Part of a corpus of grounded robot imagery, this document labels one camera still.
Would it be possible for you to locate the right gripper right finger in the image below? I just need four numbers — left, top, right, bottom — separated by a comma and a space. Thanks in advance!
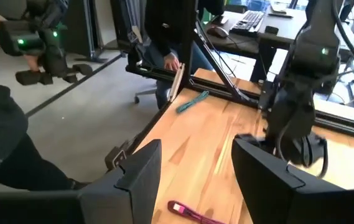
231, 136, 336, 224

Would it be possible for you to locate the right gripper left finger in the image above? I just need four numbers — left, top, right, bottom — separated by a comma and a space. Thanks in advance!
77, 139, 162, 224

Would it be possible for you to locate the magenta braided USB cable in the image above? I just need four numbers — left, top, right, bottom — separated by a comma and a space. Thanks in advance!
167, 200, 226, 224

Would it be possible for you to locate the grey office desk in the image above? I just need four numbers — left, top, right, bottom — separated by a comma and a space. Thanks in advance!
203, 9, 310, 83

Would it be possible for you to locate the office chair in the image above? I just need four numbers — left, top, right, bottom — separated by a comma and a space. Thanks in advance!
133, 86, 162, 105

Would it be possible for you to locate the black computer keyboard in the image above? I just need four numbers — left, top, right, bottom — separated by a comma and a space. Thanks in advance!
228, 10, 265, 35

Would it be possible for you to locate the black computer mouse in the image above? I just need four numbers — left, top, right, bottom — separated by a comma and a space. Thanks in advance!
207, 26, 229, 39

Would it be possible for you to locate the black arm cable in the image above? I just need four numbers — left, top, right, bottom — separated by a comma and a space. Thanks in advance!
332, 0, 354, 66

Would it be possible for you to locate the teal braided USB cable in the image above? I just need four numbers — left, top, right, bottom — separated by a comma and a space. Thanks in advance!
175, 90, 210, 114

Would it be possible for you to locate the silver frame bracket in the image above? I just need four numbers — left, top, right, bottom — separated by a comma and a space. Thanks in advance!
167, 63, 186, 103

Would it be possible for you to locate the black aluminium table frame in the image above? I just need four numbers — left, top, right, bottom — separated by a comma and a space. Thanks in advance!
125, 0, 354, 142

